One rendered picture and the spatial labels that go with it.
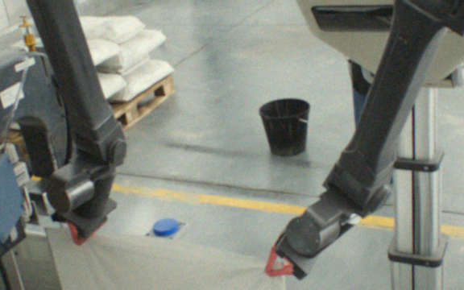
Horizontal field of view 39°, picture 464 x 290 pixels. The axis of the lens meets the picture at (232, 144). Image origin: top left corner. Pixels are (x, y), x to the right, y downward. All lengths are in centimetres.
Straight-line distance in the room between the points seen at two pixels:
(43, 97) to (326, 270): 175
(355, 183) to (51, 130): 67
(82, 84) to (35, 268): 105
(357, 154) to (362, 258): 199
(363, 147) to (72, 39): 44
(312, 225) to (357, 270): 189
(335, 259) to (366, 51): 163
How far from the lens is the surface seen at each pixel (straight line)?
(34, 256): 199
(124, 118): 449
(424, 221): 163
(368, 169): 91
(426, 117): 152
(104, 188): 118
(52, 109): 138
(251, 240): 305
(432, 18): 72
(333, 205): 96
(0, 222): 92
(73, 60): 101
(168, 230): 157
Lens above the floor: 166
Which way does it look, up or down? 24 degrees down
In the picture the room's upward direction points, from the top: 8 degrees counter-clockwise
